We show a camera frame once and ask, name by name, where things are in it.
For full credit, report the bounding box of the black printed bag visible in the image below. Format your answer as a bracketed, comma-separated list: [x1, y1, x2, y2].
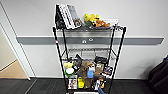
[72, 53, 85, 73]

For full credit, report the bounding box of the wide black bag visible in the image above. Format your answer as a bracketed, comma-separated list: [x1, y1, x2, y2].
[93, 55, 110, 67]

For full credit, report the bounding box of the small blue box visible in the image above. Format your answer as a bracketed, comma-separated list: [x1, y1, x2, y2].
[86, 67, 96, 80]

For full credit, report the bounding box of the green and white bowl toy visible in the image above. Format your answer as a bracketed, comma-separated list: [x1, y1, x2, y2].
[63, 67, 76, 78]

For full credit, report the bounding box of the orange dog plush toy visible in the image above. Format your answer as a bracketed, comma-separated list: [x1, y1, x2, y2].
[92, 18, 111, 29]

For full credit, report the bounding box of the yellow green plush toy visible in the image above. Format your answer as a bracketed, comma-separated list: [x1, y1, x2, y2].
[82, 12, 101, 28]

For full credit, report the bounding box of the grey box with picture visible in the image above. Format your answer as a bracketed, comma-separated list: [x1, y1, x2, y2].
[66, 3, 83, 29]

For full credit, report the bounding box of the yellow container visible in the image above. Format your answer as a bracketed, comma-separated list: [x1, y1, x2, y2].
[76, 77, 86, 90]

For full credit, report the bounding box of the brown paper bag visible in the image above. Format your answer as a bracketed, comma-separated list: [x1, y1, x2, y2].
[83, 78, 95, 91]

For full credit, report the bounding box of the red and white printed box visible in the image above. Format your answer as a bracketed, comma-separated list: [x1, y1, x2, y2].
[67, 77, 79, 91]

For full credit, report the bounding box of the flat white box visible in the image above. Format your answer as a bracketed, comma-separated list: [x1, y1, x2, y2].
[102, 18, 120, 27]

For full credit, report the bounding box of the white and black toy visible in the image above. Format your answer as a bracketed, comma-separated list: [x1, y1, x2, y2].
[92, 79, 101, 91]

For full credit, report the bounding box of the black office chair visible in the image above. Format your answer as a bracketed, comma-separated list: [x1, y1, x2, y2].
[147, 54, 168, 89]

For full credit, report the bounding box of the white wall socket pair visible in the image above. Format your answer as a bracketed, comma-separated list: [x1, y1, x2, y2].
[80, 37, 96, 45]

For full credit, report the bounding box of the black wire shelf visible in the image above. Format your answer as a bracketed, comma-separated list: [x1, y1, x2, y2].
[51, 24, 128, 94]

